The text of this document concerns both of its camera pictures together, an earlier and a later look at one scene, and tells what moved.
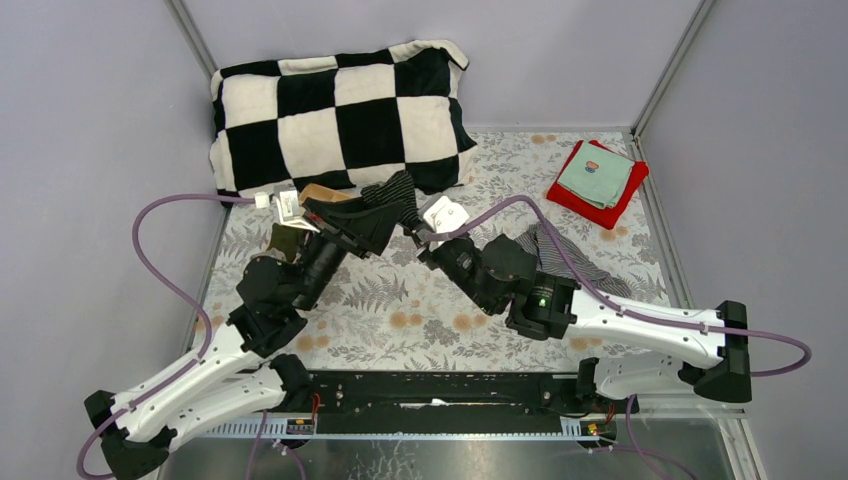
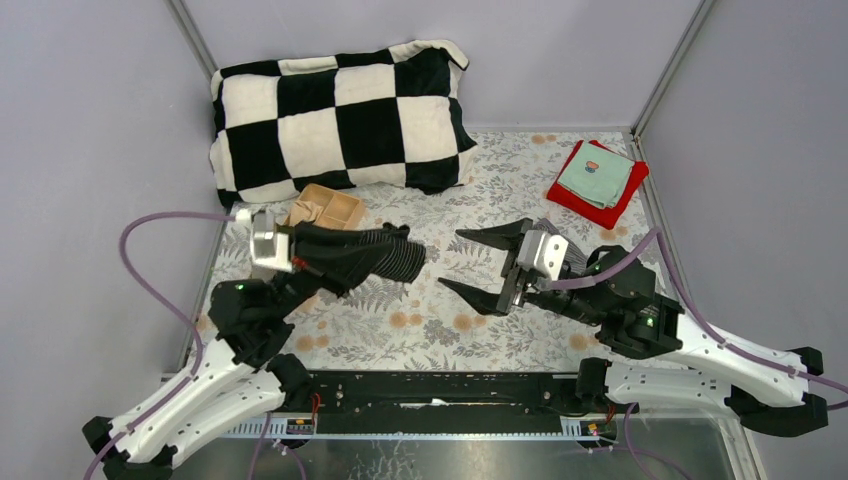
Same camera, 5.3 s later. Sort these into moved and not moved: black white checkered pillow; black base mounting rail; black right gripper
Moved: black right gripper
Not moved: black base mounting rail; black white checkered pillow
